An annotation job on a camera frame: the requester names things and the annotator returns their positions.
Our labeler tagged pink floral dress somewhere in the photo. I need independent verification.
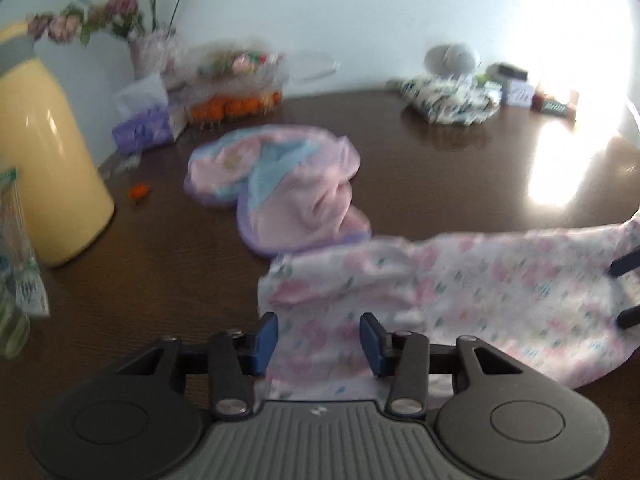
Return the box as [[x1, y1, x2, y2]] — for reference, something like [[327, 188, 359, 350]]
[[257, 219, 639, 401]]

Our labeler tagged pink and blue garment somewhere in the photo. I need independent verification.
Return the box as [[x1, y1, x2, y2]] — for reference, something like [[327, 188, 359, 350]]
[[184, 125, 371, 258]]

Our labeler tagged red brown small box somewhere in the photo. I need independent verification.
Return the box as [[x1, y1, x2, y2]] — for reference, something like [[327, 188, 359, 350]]
[[532, 89, 579, 120]]

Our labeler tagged small orange scrap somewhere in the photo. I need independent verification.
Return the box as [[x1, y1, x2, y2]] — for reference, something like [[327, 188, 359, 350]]
[[127, 183, 151, 204]]

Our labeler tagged white printed small box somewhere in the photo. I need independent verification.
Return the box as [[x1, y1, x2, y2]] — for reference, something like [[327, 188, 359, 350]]
[[502, 79, 535, 108]]

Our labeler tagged green white small box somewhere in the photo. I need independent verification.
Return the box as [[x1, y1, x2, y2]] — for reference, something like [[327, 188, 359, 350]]
[[475, 74, 503, 104]]

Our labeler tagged small black box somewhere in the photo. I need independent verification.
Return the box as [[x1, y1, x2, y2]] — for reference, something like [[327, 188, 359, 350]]
[[495, 63, 528, 81]]

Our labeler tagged yellow thermos jug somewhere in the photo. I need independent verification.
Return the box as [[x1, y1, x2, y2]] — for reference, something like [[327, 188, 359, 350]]
[[1, 22, 115, 268]]

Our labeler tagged white blue patterned folded cloth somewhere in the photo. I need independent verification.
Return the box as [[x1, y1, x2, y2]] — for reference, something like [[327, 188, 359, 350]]
[[399, 74, 501, 126]]

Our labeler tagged purple tissue pack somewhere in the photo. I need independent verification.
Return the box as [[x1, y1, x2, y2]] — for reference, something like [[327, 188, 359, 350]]
[[112, 73, 188, 156]]

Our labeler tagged plastic bag with oranges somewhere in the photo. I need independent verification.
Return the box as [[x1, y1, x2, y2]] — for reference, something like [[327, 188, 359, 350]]
[[164, 40, 340, 127]]

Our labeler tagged white robot figurine speaker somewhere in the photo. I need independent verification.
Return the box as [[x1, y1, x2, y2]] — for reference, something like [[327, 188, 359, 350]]
[[424, 42, 480, 76]]

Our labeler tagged pink flower bouquet vase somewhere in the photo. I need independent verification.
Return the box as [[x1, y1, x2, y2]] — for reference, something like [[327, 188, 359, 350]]
[[27, 0, 182, 79]]

